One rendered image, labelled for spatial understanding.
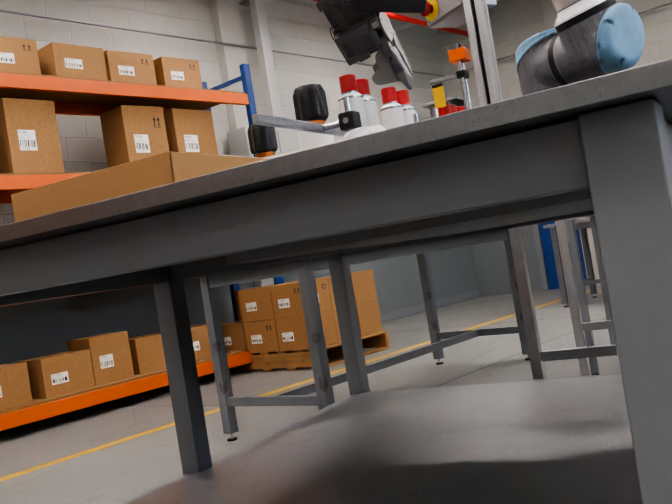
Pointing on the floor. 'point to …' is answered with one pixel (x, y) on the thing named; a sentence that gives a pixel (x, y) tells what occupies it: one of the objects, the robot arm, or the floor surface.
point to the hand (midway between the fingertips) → (411, 79)
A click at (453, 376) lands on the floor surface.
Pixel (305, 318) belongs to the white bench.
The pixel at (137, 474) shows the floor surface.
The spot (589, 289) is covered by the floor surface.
